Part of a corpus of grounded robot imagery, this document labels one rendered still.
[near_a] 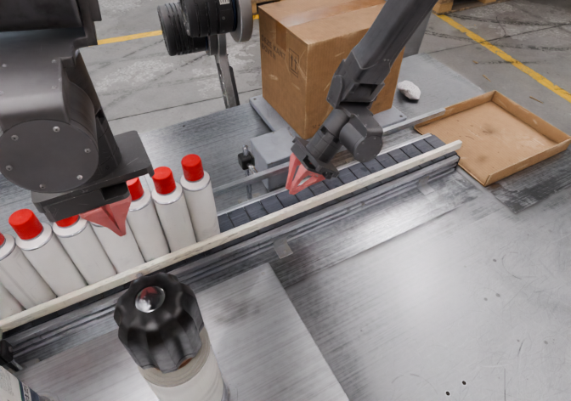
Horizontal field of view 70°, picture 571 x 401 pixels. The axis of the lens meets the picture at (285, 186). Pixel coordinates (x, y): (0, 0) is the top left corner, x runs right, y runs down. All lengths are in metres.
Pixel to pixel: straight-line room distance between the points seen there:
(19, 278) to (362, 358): 0.57
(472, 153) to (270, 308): 0.70
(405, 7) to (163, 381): 0.58
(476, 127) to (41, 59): 1.13
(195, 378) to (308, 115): 0.71
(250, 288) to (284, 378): 0.17
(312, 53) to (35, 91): 0.74
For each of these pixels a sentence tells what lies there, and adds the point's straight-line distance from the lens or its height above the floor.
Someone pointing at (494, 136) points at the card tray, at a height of 0.83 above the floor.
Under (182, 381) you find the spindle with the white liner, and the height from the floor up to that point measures 1.06.
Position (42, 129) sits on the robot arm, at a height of 1.39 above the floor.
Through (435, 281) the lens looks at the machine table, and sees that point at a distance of 0.87.
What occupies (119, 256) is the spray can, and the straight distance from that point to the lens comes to 0.76.
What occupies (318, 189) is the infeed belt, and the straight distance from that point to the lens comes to 0.91.
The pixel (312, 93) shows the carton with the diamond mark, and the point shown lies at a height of 0.99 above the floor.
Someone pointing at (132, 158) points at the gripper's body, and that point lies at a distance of 0.41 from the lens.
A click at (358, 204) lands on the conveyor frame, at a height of 0.86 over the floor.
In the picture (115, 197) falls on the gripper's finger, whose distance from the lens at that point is 0.40.
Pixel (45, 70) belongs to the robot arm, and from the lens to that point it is 0.30.
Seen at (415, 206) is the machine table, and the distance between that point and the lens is 0.99.
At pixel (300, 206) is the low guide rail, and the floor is 0.91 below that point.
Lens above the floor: 1.53
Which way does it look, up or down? 46 degrees down
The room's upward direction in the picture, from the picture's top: straight up
